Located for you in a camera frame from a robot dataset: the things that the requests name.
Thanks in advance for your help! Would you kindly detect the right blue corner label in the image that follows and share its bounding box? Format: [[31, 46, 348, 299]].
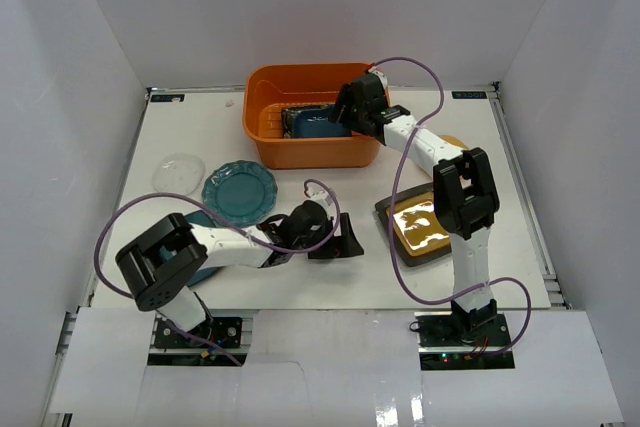
[[451, 91, 487, 100]]

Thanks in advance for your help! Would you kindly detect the teal square plate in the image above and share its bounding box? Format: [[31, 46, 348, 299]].
[[160, 210, 222, 288]]

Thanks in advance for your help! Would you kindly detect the left blue corner label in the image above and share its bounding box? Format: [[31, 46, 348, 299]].
[[149, 94, 185, 103]]

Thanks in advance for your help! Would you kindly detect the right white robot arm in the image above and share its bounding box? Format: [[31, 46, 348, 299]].
[[329, 71, 499, 346]]

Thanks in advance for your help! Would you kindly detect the black amber square plate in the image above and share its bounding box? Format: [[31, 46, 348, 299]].
[[393, 183, 451, 268]]

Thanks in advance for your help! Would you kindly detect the purple cable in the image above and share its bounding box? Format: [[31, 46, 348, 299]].
[[367, 56, 533, 358], [94, 178, 344, 367]]

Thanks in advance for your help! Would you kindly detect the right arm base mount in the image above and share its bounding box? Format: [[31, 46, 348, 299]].
[[408, 312, 515, 372]]

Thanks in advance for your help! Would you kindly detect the blue leaf-shaped dish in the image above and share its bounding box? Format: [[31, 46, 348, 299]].
[[291, 106, 351, 138]]

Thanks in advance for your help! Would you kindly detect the blue corner label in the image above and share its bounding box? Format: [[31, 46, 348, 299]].
[[451, 91, 487, 100], [149, 94, 185, 103]]

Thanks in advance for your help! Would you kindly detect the teal scalloped round plate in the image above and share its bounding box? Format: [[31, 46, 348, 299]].
[[201, 160, 278, 227]]

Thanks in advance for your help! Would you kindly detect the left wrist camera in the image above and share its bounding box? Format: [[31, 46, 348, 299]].
[[305, 186, 336, 210]]

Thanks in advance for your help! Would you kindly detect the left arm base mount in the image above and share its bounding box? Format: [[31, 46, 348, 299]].
[[147, 316, 249, 367]]

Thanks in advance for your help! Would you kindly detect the black floral square plate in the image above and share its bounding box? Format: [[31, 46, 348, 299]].
[[281, 104, 333, 138]]

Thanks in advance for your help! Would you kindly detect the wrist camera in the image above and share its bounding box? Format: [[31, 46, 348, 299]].
[[305, 186, 336, 210], [365, 64, 389, 91]]

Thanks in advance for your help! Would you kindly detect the small yellow square dish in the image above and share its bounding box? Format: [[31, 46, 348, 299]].
[[440, 135, 469, 150]]

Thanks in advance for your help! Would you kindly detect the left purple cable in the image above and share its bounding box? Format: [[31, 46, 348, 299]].
[[94, 178, 344, 367]]

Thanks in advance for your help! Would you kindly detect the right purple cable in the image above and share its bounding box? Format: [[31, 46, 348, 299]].
[[367, 56, 533, 358]]

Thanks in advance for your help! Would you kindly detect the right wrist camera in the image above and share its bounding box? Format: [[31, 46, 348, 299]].
[[365, 64, 389, 91]]

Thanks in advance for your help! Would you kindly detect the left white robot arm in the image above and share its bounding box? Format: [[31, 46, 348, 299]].
[[115, 197, 364, 346]]

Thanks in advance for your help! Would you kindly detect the orange plastic bin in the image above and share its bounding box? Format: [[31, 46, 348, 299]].
[[242, 62, 381, 170]]

